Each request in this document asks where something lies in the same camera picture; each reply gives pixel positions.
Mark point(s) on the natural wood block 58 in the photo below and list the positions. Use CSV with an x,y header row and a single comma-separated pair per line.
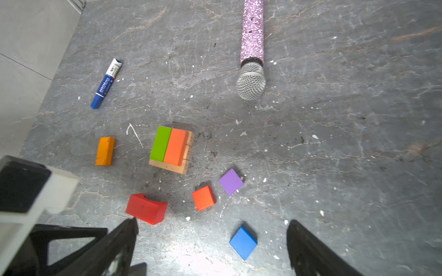
x,y
190,139

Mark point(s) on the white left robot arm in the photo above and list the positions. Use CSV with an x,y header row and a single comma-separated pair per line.
x,y
27,190

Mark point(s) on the orange-red long block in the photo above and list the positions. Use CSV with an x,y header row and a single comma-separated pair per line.
x,y
176,147

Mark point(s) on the natural wood block 29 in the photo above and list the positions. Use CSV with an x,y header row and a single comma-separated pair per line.
x,y
166,166

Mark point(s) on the blue white marker pen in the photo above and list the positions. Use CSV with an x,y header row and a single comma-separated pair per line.
x,y
106,83

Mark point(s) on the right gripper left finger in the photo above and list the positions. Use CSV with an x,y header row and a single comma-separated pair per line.
x,y
111,256

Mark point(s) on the red cube block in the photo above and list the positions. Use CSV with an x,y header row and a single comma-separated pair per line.
x,y
203,198

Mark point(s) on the green block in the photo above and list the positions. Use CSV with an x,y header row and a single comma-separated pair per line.
x,y
161,142

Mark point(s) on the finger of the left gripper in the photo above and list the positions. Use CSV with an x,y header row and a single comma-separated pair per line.
x,y
65,248

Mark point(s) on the blue cube block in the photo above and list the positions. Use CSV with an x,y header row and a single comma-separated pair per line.
x,y
243,242

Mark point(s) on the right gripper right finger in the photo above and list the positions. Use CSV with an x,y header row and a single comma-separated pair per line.
x,y
311,257

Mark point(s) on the orange yellow block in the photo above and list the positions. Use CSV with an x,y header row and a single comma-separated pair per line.
x,y
105,151

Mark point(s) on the purple cube block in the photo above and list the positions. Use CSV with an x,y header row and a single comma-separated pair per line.
x,y
231,182

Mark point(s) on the red long block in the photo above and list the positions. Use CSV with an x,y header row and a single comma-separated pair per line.
x,y
151,212

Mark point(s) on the purple glitter microphone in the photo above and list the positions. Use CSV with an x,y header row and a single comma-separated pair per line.
x,y
251,82

